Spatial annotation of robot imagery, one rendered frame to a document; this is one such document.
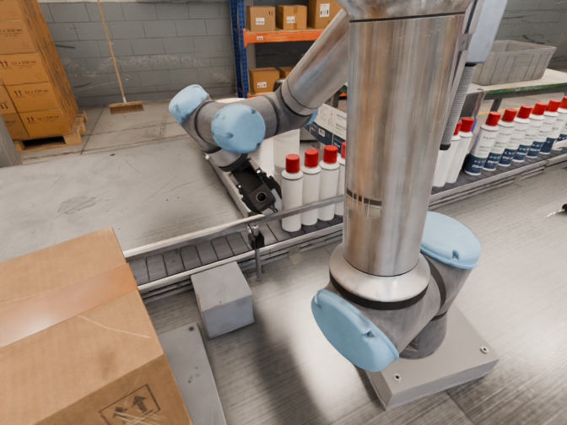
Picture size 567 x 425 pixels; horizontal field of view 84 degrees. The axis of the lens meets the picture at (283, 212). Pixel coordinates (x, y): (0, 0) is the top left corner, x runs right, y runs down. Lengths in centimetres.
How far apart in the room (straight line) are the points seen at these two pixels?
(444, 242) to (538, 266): 57
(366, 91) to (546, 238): 93
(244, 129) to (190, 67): 468
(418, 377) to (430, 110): 45
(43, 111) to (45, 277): 356
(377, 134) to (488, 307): 63
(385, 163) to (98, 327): 32
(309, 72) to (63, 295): 43
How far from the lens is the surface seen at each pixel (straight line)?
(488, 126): 118
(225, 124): 51
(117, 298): 41
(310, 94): 54
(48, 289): 46
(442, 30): 28
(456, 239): 50
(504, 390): 74
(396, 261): 35
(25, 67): 391
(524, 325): 86
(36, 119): 403
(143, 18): 511
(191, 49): 514
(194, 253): 79
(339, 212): 88
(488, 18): 71
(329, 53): 49
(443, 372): 64
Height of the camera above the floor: 141
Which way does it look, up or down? 36 degrees down
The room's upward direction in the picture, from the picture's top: straight up
